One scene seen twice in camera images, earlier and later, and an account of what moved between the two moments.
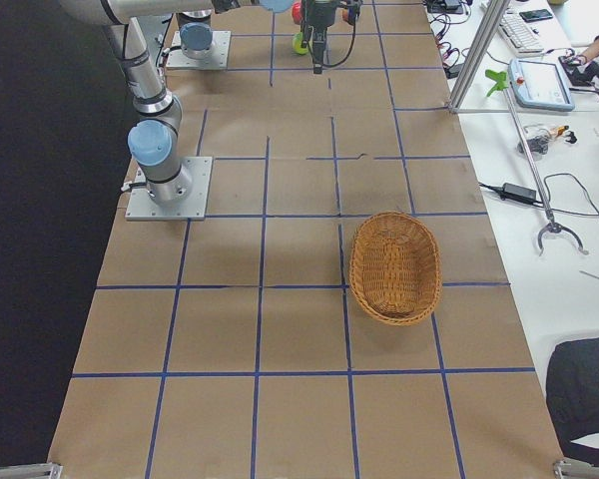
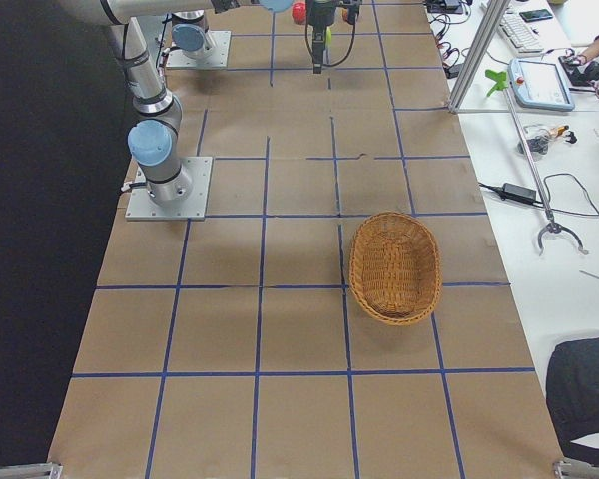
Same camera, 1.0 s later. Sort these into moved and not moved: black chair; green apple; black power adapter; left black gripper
Moved: green apple
Not moved: black chair; black power adapter; left black gripper
